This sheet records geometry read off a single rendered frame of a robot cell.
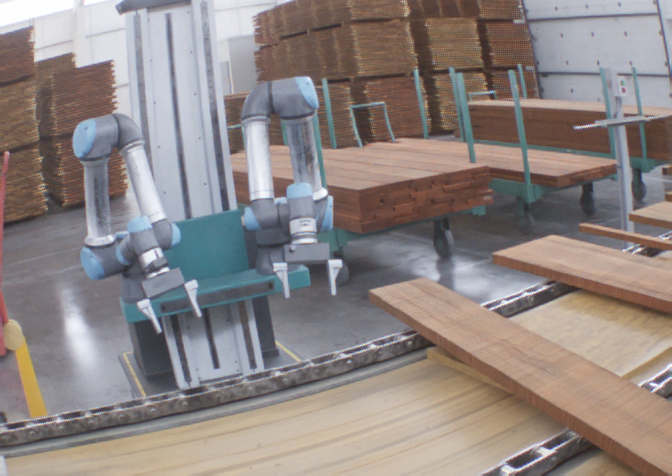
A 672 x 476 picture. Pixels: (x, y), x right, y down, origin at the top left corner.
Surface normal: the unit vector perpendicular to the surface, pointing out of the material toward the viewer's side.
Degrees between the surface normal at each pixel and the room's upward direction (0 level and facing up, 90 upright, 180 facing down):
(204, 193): 90
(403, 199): 90
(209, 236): 90
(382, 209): 90
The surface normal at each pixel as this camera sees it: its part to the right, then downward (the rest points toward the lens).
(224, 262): 0.36, 0.14
